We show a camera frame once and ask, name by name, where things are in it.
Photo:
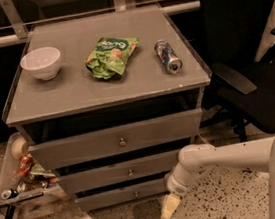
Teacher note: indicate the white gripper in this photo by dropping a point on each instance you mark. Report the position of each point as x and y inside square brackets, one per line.
[174, 187]

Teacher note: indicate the grey bottom drawer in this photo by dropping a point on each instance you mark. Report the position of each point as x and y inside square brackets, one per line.
[122, 194]

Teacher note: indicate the grey drawer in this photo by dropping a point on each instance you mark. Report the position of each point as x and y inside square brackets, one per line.
[121, 172]
[122, 194]
[120, 139]

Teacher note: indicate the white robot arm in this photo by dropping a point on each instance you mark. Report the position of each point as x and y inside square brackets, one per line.
[195, 160]

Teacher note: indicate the grey middle drawer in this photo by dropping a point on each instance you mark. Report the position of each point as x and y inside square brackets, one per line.
[121, 172]

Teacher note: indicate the grey drawer cabinet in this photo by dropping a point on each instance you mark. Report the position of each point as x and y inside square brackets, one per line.
[126, 99]

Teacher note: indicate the grey top drawer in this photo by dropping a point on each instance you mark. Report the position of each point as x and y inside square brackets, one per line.
[120, 139]

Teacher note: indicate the black office chair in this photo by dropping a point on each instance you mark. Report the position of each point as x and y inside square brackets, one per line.
[243, 87]

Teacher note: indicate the blue soda can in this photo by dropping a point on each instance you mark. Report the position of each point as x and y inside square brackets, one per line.
[168, 57]

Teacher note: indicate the red soda can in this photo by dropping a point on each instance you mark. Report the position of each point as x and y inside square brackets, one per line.
[26, 163]

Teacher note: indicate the clear side bin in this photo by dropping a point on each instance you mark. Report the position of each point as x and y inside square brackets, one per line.
[39, 182]

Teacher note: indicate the green chip bag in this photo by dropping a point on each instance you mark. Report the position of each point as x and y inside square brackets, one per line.
[110, 56]

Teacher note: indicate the blue can in bin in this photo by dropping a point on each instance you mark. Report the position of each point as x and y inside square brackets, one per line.
[8, 194]

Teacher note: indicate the white bowl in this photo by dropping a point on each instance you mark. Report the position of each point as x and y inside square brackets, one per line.
[43, 63]

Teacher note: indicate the metal railing bar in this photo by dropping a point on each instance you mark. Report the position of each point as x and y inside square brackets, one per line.
[19, 18]

